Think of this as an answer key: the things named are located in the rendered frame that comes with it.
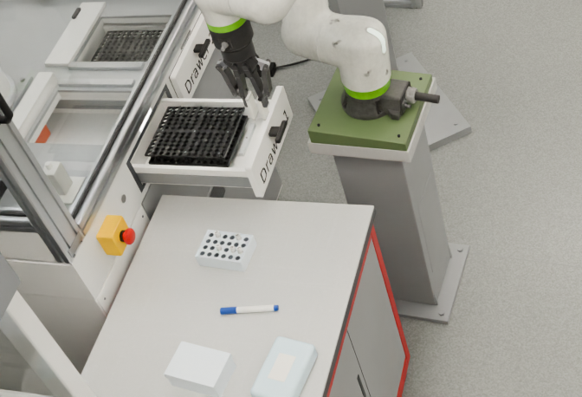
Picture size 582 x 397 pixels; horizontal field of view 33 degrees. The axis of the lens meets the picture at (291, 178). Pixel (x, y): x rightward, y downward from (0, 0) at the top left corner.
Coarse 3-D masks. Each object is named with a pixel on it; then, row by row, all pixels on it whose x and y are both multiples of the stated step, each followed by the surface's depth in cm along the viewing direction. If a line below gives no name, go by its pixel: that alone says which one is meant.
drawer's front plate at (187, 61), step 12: (204, 24) 276; (192, 36) 271; (204, 36) 276; (192, 48) 270; (180, 60) 265; (192, 60) 270; (204, 60) 277; (180, 72) 263; (192, 72) 270; (180, 84) 264; (192, 84) 270; (180, 96) 266
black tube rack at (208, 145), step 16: (176, 112) 256; (192, 112) 254; (208, 112) 252; (224, 112) 250; (176, 128) 250; (192, 128) 254; (208, 128) 248; (224, 128) 246; (240, 128) 249; (160, 144) 248; (176, 144) 246; (192, 144) 245; (208, 144) 243; (160, 160) 249; (176, 160) 246; (192, 160) 245; (208, 160) 244; (224, 160) 242
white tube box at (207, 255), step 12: (204, 240) 236; (216, 240) 235; (228, 240) 234; (240, 240) 233; (252, 240) 233; (204, 252) 234; (216, 252) 232; (228, 252) 231; (252, 252) 234; (204, 264) 234; (216, 264) 233; (228, 264) 231; (240, 264) 229
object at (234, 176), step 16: (160, 112) 261; (160, 128) 261; (256, 128) 253; (144, 144) 253; (240, 144) 250; (144, 160) 253; (240, 160) 246; (144, 176) 247; (160, 176) 245; (176, 176) 243; (192, 176) 241; (208, 176) 239; (224, 176) 238; (240, 176) 236
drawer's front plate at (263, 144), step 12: (276, 96) 245; (276, 108) 244; (288, 108) 252; (264, 120) 240; (276, 120) 244; (288, 120) 252; (264, 132) 237; (264, 144) 237; (252, 156) 232; (264, 156) 238; (276, 156) 245; (252, 168) 231; (252, 180) 233; (264, 192) 238
